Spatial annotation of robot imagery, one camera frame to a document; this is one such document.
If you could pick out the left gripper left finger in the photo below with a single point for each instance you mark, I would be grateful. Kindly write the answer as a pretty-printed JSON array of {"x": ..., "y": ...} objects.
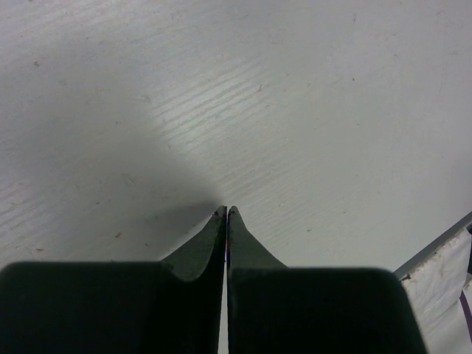
[{"x": 186, "y": 314}]

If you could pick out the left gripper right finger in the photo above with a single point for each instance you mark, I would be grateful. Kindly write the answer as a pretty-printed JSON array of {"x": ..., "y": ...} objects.
[{"x": 244, "y": 251}]

